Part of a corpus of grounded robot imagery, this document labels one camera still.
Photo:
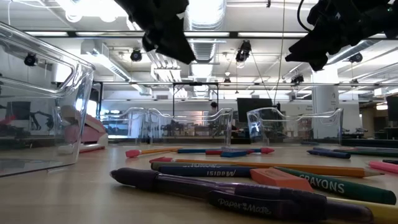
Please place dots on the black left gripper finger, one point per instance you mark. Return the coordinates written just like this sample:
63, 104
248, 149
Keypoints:
169, 46
182, 40

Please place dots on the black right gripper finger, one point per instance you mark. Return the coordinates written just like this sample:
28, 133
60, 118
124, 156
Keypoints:
303, 44
303, 55

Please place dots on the orange pencil pink eraser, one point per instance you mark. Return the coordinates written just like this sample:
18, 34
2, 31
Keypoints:
155, 151
311, 169

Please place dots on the blue pencil pink eraser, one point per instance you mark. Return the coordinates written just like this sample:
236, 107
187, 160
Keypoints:
192, 151

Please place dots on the red crayon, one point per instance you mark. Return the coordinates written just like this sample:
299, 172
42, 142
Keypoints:
214, 152

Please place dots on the olive green crayon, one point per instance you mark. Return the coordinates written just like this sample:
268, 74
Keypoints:
161, 165

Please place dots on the dark green pencil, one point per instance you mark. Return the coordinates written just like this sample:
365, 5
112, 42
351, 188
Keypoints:
373, 153

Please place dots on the grey pen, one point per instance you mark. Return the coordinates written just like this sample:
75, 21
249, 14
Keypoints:
379, 148

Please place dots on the blue crayon white print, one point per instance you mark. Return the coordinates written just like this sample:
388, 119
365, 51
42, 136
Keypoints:
192, 171

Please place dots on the black pen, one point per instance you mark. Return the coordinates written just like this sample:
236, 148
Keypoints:
391, 161

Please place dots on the pink pen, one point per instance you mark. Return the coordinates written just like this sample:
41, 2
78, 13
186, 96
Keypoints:
385, 167

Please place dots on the black ceiling spotlight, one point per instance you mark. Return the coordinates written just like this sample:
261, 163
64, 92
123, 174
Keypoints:
356, 58
136, 55
297, 79
243, 51
30, 59

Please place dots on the white column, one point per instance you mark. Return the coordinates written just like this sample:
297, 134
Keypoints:
325, 93

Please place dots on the person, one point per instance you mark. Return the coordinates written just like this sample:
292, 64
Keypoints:
214, 105

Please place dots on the black monitor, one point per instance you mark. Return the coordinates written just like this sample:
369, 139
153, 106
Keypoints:
392, 109
248, 107

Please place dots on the clear plastic bin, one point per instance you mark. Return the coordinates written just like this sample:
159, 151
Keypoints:
337, 124
224, 124
124, 124
84, 102

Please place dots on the black linear ceiling light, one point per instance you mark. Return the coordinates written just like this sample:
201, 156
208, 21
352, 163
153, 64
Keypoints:
71, 34

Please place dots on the pink stapler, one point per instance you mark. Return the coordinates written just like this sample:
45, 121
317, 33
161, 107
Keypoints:
96, 137

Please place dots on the salmon red eraser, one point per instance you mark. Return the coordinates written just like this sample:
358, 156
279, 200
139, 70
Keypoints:
280, 180

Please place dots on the purple Paper Mate pen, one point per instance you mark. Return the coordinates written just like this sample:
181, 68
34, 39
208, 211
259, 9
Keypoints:
186, 186

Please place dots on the green crayon white print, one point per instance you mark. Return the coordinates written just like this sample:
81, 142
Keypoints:
357, 189

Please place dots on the yellow pencil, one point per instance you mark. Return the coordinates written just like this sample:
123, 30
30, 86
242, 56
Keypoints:
385, 211

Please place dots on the silver ceiling air duct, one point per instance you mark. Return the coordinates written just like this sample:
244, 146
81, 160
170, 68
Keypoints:
199, 51

